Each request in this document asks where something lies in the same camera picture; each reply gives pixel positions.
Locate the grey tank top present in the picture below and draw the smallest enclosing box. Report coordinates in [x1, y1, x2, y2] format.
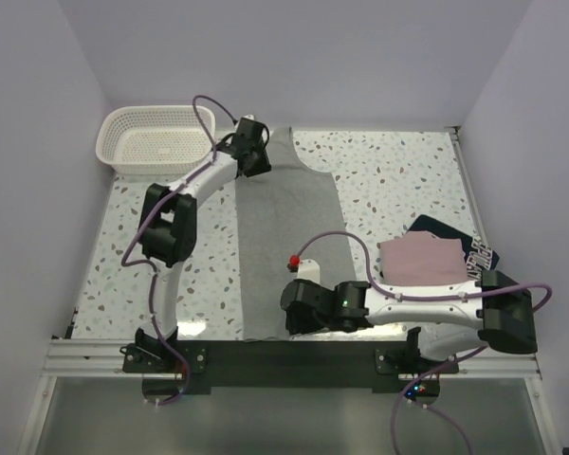
[235, 127, 356, 340]

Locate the pink tank top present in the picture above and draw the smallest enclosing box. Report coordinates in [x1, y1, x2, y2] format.
[379, 232, 468, 286]

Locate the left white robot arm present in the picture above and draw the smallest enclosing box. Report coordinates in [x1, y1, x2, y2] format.
[135, 118, 271, 372]

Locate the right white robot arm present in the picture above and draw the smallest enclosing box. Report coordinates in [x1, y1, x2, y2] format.
[280, 270, 538, 373]

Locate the navy lettered tank top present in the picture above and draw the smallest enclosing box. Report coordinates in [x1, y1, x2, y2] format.
[407, 214, 500, 280]

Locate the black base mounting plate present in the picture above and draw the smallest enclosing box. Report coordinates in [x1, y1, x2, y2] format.
[119, 340, 437, 398]

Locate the white plastic basket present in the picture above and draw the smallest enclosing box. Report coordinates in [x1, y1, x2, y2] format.
[96, 105, 215, 175]

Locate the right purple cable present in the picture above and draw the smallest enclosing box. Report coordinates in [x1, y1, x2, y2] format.
[297, 230, 554, 455]

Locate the aluminium frame rail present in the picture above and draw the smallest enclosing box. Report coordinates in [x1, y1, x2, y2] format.
[40, 128, 560, 454]

